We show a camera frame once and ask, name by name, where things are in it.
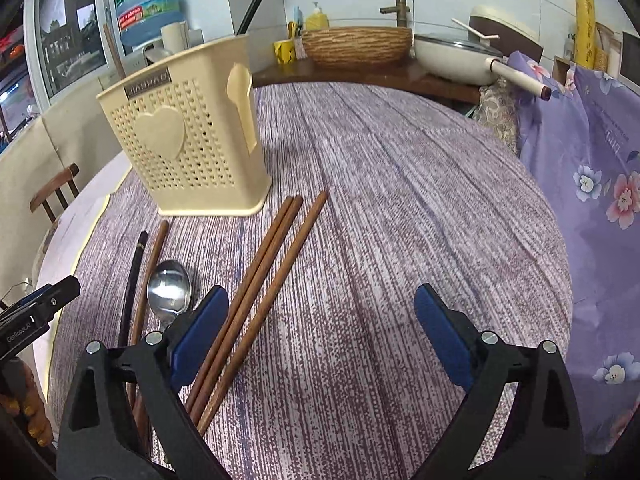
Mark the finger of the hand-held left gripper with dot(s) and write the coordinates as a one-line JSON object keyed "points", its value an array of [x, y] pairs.
{"points": [[30, 294], [57, 291]]}

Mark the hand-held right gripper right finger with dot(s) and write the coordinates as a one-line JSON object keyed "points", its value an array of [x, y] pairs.
{"points": [[442, 335]]}

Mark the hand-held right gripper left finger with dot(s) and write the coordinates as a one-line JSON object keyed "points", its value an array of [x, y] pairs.
{"points": [[200, 335]]}

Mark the cream plastic utensil holder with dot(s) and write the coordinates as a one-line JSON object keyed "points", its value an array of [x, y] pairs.
{"points": [[200, 160]]}

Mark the person's left hand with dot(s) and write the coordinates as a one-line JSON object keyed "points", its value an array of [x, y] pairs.
{"points": [[32, 402]]}

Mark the wooden chair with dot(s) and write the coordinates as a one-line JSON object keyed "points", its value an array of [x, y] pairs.
{"points": [[55, 195]]}

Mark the purple striped tablecloth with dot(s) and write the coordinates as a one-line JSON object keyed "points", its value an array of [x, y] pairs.
{"points": [[375, 210]]}

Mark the purple floral cloth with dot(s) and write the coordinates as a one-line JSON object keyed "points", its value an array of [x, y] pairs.
{"points": [[600, 260]]}

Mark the beige patterned cloth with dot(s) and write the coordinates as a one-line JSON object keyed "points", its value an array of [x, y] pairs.
{"points": [[497, 107]]}

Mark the water dispenser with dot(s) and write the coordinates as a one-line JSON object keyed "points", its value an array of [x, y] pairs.
{"points": [[152, 55]]}

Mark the aluminium sliding window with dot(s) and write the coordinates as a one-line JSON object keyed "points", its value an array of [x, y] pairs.
{"points": [[60, 25]]}

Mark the white pan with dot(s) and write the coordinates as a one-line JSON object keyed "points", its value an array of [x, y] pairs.
{"points": [[450, 65]]}

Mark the wooden counter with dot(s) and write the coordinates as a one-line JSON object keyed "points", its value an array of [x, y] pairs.
{"points": [[350, 78]]}

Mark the white paper roll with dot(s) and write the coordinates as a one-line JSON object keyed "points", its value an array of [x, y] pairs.
{"points": [[175, 35]]}

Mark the small wooden shelf box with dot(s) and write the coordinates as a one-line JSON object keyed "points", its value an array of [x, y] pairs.
{"points": [[562, 70]]}

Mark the glass pan lid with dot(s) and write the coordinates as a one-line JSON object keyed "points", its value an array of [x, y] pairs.
{"points": [[455, 44]]}

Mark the woven brown basin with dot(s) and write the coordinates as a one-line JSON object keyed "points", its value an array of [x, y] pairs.
{"points": [[357, 47]]}

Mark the blue water jug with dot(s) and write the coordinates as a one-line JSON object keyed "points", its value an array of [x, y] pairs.
{"points": [[145, 0]]}

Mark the white ladle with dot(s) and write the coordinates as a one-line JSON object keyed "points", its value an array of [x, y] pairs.
{"points": [[475, 31]]}

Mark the cream brown rice cooker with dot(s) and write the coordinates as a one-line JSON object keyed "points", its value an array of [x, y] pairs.
{"points": [[505, 32]]}

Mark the bronze faucet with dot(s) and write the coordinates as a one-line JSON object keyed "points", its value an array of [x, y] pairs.
{"points": [[398, 10]]}

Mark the glass jar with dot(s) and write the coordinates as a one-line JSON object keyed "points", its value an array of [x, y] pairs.
{"points": [[603, 45]]}

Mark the yellow soap dispenser bottle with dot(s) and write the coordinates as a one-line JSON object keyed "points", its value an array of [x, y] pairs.
{"points": [[316, 19]]}

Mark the yellow wrap roll box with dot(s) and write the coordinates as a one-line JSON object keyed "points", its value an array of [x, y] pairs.
{"points": [[585, 30]]}

